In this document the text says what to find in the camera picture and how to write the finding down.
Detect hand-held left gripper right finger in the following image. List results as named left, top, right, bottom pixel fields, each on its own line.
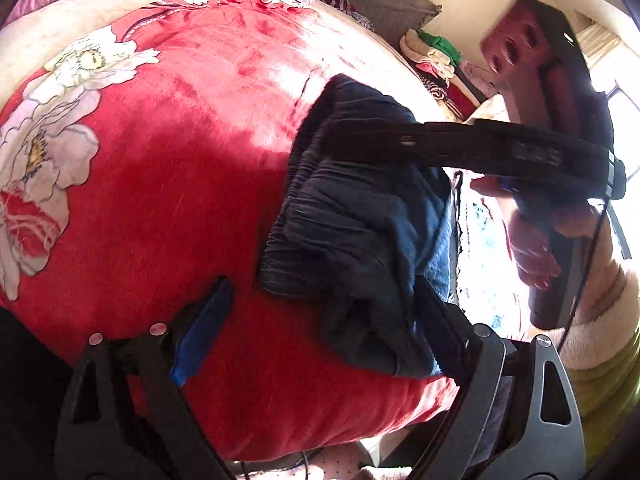
left=415, top=275, right=587, bottom=480

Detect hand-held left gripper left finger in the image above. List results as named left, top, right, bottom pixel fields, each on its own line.
left=54, top=275, right=237, bottom=480

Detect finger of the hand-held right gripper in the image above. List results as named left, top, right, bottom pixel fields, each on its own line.
left=320, top=119, right=616, bottom=182

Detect blue denim pants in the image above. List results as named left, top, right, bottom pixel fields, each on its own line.
left=257, top=74, right=461, bottom=378

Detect person's right forearm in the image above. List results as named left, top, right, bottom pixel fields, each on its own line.
left=560, top=220, right=640, bottom=371

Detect pink dotted pajama pants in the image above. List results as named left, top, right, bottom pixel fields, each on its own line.
left=235, top=442, right=386, bottom=480

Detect person's right hand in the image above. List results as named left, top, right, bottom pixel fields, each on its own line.
left=470, top=177, right=603, bottom=291

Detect stack of folded clothes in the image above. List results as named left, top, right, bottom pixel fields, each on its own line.
left=400, top=27, right=496, bottom=121

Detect red floral blanket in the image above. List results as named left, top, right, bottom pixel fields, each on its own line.
left=0, top=0, right=501, bottom=463

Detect green fleece garment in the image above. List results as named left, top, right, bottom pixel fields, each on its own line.
left=570, top=330, right=640, bottom=466

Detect thin black cable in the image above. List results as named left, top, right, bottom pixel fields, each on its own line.
left=240, top=451, right=311, bottom=477

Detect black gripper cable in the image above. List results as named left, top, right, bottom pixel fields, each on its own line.
left=555, top=195, right=631, bottom=351

